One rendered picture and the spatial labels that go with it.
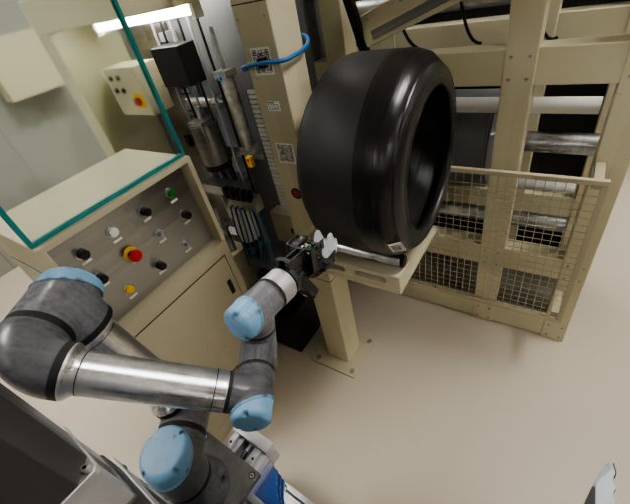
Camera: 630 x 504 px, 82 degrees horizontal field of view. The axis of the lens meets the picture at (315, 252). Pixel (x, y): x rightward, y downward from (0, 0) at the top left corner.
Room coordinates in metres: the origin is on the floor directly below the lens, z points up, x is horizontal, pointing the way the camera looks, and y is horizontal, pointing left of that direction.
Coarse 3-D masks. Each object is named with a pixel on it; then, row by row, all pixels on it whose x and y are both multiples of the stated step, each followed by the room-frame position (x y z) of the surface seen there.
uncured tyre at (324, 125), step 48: (336, 96) 0.94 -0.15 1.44; (384, 96) 0.86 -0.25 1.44; (432, 96) 1.20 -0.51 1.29; (336, 144) 0.86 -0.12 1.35; (384, 144) 0.79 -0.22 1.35; (432, 144) 1.21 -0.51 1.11; (336, 192) 0.82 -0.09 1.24; (384, 192) 0.76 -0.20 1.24; (432, 192) 1.11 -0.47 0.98; (384, 240) 0.77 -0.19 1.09
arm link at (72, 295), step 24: (48, 288) 0.55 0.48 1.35; (72, 288) 0.56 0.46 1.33; (96, 288) 0.59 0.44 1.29; (24, 312) 0.49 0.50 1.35; (48, 312) 0.49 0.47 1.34; (72, 312) 0.51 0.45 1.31; (96, 312) 0.55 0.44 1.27; (72, 336) 0.48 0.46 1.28; (96, 336) 0.52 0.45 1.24; (120, 336) 0.55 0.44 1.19; (168, 408) 0.50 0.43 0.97
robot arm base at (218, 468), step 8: (208, 456) 0.46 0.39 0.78; (216, 464) 0.44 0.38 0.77; (208, 472) 0.41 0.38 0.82; (216, 472) 0.42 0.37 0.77; (224, 472) 0.43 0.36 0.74; (208, 480) 0.39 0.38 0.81; (216, 480) 0.40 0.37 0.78; (224, 480) 0.41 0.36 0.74; (208, 488) 0.38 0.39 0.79; (216, 488) 0.39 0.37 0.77; (224, 488) 0.39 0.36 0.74; (200, 496) 0.37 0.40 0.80; (208, 496) 0.37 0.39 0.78; (216, 496) 0.37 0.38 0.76; (224, 496) 0.38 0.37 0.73
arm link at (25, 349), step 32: (32, 320) 0.47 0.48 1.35; (0, 352) 0.42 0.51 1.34; (32, 352) 0.42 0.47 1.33; (64, 352) 0.42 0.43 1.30; (96, 352) 0.44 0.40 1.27; (32, 384) 0.38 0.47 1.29; (64, 384) 0.38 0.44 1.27; (96, 384) 0.39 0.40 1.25; (128, 384) 0.39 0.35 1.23; (160, 384) 0.39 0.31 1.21; (192, 384) 0.39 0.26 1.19; (224, 384) 0.39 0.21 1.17; (256, 384) 0.39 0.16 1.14; (256, 416) 0.34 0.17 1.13
